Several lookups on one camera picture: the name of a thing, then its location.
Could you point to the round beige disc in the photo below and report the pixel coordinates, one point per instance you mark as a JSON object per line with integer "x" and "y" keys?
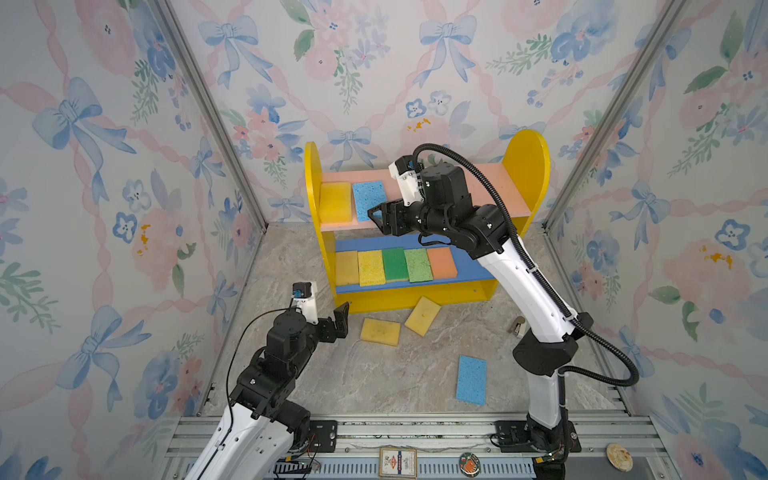
{"x": 619, "y": 457}

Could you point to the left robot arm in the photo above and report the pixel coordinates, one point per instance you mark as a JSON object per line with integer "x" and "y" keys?
{"x": 261, "y": 425}

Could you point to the orange pink sponge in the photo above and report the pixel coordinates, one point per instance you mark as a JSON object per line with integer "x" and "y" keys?
{"x": 442, "y": 263}

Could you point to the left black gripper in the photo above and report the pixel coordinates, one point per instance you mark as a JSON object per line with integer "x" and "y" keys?
{"x": 329, "y": 333}

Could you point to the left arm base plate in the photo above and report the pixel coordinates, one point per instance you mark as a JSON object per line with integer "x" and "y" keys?
{"x": 315, "y": 436}

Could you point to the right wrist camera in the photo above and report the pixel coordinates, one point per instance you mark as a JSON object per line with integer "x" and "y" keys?
{"x": 406, "y": 172}

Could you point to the bright yellow sponge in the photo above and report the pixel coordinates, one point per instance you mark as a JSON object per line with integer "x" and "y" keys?
{"x": 371, "y": 269}

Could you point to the light green sponge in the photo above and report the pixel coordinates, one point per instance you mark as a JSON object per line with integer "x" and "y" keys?
{"x": 418, "y": 265}

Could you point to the round dark badge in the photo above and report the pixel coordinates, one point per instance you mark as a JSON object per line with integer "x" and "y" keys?
{"x": 469, "y": 465}

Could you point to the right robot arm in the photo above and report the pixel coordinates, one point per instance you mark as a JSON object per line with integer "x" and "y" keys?
{"x": 551, "y": 339}

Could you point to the aluminium rail base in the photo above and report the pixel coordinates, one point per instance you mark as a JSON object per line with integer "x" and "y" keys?
{"x": 440, "y": 439}

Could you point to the blue sponge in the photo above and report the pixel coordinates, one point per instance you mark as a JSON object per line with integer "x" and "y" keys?
{"x": 368, "y": 195}
{"x": 472, "y": 380}

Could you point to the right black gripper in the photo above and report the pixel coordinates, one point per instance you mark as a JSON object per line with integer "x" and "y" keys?
{"x": 393, "y": 217}

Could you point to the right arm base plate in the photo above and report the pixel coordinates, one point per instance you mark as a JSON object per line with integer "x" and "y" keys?
{"x": 527, "y": 436}

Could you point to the yellow shelf pink blue boards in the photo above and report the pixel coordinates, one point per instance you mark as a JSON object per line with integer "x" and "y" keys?
{"x": 521, "y": 179}

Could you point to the pale yellow sponge orange back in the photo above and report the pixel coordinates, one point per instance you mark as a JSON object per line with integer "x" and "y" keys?
{"x": 422, "y": 316}

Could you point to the square printed card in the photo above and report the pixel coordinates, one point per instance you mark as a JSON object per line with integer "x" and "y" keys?
{"x": 398, "y": 463}

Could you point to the dark green sponge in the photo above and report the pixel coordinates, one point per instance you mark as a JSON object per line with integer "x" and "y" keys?
{"x": 395, "y": 265}

